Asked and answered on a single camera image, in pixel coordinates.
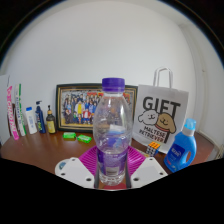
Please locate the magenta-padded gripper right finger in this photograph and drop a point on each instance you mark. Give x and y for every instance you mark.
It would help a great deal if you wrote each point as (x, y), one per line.
(148, 171)

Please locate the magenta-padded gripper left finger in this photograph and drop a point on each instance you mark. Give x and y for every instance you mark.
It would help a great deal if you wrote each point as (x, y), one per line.
(76, 171)

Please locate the clear purple-capped water bottle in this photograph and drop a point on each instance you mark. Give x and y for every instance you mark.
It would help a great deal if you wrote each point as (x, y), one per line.
(112, 133)

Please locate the colourful puzzle cube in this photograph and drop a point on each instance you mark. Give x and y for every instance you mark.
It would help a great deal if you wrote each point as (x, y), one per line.
(153, 149)

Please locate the blue laundry detergent bottle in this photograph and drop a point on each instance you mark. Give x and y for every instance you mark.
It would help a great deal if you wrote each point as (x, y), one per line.
(180, 150)

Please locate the dark bottle with yellow label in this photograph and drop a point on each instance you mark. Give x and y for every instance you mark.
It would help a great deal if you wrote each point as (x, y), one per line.
(50, 123)

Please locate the white dog-print paper bag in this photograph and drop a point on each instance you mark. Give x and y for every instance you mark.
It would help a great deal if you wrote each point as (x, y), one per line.
(163, 113)

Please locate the dark blue pump bottle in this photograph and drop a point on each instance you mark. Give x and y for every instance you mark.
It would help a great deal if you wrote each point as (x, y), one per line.
(40, 120)

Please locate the dark-framed group photo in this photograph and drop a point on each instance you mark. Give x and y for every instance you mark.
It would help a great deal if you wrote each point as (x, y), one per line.
(78, 108)

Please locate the white bottle with blue cap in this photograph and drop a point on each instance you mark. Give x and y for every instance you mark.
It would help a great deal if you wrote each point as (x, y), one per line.
(31, 121)

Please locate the green and white toothpaste box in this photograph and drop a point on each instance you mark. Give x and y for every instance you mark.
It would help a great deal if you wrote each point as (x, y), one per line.
(20, 113)

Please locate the pink toothpaste box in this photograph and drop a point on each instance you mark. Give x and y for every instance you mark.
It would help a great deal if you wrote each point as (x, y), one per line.
(12, 116)

